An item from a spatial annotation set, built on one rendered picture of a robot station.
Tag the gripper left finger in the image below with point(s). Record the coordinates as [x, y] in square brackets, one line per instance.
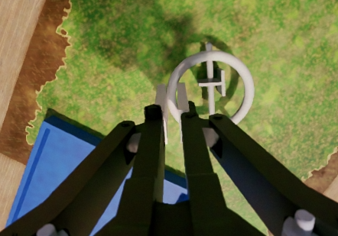
[77, 204]

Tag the blue tray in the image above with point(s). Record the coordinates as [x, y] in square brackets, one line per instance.
[58, 149]

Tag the light grey ring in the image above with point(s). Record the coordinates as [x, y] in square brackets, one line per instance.
[217, 55]

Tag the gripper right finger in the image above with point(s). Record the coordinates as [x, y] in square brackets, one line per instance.
[286, 205]

